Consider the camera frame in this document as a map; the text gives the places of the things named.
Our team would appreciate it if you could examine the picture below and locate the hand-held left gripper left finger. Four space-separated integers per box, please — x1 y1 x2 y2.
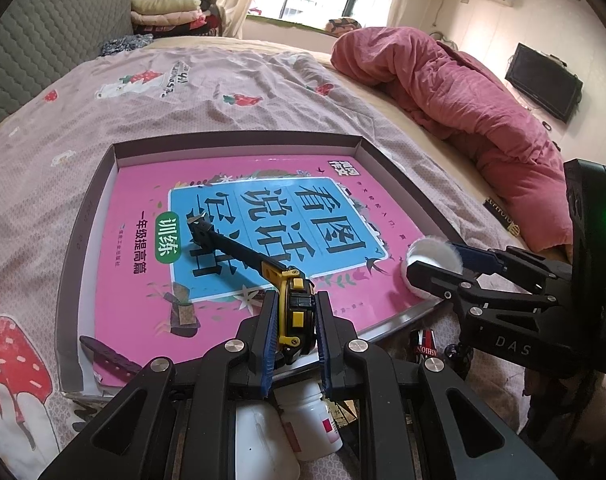
38 290 280 480

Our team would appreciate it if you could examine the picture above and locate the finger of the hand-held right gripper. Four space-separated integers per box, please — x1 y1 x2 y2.
450 244 572 294
406 259 560 314

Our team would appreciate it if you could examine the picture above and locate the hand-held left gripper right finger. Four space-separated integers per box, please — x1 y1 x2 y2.
314 290 558 480

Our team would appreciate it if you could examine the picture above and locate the white jar lid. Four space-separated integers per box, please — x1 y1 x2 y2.
405 237 464 303

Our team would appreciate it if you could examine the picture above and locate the yellow black digital watch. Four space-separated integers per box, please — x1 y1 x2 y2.
185 212 318 366

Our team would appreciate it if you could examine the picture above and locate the white earbuds case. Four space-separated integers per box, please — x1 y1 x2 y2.
234 400 301 480

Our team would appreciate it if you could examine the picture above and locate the grey cardboard box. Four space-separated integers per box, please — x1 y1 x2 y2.
55 127 466 401

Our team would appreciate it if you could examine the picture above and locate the black flat packet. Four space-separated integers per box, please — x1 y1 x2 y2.
483 197 522 236

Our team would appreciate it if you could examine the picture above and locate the white pill bottle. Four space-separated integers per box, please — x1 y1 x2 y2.
275 382 344 463

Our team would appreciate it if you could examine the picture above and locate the pink picture book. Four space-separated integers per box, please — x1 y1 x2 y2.
90 152 444 391

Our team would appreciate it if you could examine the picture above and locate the beige bed sheet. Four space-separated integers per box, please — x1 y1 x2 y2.
145 35 571 261

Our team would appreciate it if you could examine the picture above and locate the black television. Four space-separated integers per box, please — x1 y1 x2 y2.
505 42 584 123

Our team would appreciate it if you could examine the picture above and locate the pink quilt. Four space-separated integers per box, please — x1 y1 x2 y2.
330 25 574 253

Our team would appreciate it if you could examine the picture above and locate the pink printed bed sheet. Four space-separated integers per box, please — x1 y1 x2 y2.
0 47 528 480

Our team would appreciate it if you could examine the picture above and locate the brown patterned cushion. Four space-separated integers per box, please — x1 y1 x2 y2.
325 17 364 32

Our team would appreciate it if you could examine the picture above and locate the dark patterned cloth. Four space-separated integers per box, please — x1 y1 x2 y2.
100 35 154 59

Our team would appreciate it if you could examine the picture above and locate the pile of folded clothes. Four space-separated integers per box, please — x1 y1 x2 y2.
130 0 227 38

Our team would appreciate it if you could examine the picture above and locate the grey quilted headboard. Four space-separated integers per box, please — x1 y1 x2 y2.
0 0 134 136

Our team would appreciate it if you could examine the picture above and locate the dark purple perforated strap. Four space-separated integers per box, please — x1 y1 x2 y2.
79 335 144 376

